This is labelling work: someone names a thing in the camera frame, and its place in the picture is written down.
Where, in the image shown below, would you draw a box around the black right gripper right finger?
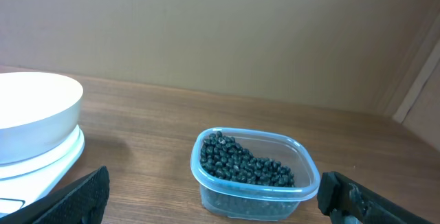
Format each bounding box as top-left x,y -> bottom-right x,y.
317,172 -> 430,224

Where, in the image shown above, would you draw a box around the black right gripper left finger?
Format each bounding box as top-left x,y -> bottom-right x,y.
1,166 -> 110,224

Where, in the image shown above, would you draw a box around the black beans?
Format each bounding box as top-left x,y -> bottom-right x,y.
199,131 -> 295,188

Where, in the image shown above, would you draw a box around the white digital kitchen scale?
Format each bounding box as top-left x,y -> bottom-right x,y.
1,126 -> 85,217

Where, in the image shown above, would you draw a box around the white bowl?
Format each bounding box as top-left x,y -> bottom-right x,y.
1,72 -> 83,164

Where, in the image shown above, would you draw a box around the clear plastic bean container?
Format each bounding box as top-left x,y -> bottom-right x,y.
190,127 -> 320,221

